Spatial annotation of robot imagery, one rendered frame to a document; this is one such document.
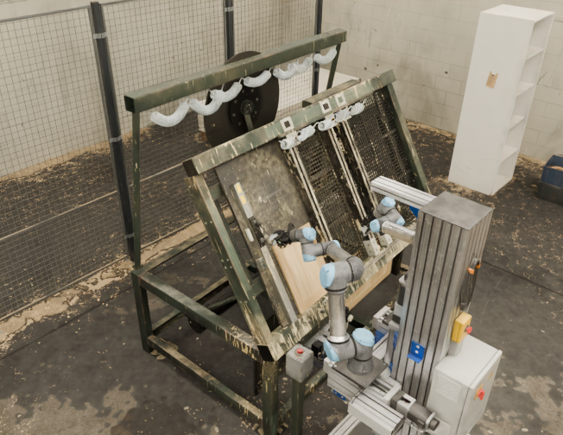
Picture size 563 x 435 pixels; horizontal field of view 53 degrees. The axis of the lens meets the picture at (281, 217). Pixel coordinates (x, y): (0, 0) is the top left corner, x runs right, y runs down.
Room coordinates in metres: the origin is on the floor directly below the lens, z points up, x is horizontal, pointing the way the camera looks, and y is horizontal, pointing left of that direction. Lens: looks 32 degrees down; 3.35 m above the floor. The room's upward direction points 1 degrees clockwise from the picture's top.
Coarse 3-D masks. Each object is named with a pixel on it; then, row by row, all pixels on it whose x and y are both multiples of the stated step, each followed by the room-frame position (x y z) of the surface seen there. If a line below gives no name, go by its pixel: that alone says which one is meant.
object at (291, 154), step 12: (288, 120) 3.46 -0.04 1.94; (288, 156) 3.39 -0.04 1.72; (300, 168) 3.37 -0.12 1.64; (300, 180) 3.32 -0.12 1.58; (300, 192) 3.31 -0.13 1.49; (312, 192) 3.31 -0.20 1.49; (312, 204) 3.26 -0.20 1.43; (312, 216) 3.25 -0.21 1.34; (324, 228) 3.22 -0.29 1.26; (324, 240) 3.18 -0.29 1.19
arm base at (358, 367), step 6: (348, 360) 2.21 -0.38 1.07; (354, 360) 2.16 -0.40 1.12; (360, 360) 2.15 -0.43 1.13; (366, 360) 2.15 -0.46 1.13; (372, 360) 2.18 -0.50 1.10; (348, 366) 2.17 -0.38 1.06; (354, 366) 2.15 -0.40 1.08; (360, 366) 2.14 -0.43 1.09; (366, 366) 2.14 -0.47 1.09; (372, 366) 2.16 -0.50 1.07; (354, 372) 2.14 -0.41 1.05; (360, 372) 2.13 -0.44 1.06; (366, 372) 2.13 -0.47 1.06
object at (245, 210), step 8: (232, 192) 2.98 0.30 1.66; (240, 192) 2.98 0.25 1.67; (240, 200) 2.95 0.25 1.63; (240, 208) 2.95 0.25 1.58; (248, 208) 2.95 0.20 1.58; (248, 216) 2.92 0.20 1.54; (248, 224) 2.91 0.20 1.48; (256, 240) 2.86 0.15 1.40; (256, 248) 2.86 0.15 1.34; (264, 248) 2.86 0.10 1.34; (264, 256) 2.83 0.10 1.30; (272, 264) 2.83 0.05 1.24; (272, 272) 2.80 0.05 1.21; (272, 280) 2.78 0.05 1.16; (280, 280) 2.80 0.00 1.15; (280, 288) 2.76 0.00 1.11; (280, 296) 2.74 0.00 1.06; (288, 304) 2.74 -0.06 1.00; (288, 312) 2.70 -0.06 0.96; (288, 320) 2.70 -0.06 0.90
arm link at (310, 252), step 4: (300, 244) 2.64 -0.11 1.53; (304, 244) 2.62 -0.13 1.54; (308, 244) 2.62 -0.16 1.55; (312, 244) 2.62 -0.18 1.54; (316, 244) 2.64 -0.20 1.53; (320, 244) 2.64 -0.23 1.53; (304, 248) 2.61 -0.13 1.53; (308, 248) 2.60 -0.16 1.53; (312, 248) 2.61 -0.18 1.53; (316, 248) 2.62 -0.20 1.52; (320, 248) 2.62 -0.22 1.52; (304, 252) 2.60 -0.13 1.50; (308, 252) 2.59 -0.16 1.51; (312, 252) 2.59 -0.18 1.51; (316, 252) 2.60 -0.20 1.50; (320, 252) 2.61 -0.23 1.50; (304, 256) 2.59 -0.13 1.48; (308, 256) 2.58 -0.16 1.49; (312, 256) 2.58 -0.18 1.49; (316, 256) 2.61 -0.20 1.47; (304, 260) 2.58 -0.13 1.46; (308, 260) 2.57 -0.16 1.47; (312, 260) 2.57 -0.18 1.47
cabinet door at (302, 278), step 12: (300, 228) 3.15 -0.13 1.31; (276, 252) 2.92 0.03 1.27; (288, 252) 2.99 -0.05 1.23; (300, 252) 3.05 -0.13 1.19; (288, 264) 2.93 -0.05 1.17; (300, 264) 2.99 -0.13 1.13; (312, 264) 3.05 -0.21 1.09; (324, 264) 3.11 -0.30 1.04; (288, 276) 2.88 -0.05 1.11; (300, 276) 2.94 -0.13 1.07; (312, 276) 3.00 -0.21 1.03; (300, 288) 2.89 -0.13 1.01; (312, 288) 2.94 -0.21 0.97; (324, 288) 3.00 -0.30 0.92; (300, 300) 2.83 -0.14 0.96; (312, 300) 2.88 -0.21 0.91; (300, 312) 2.78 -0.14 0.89
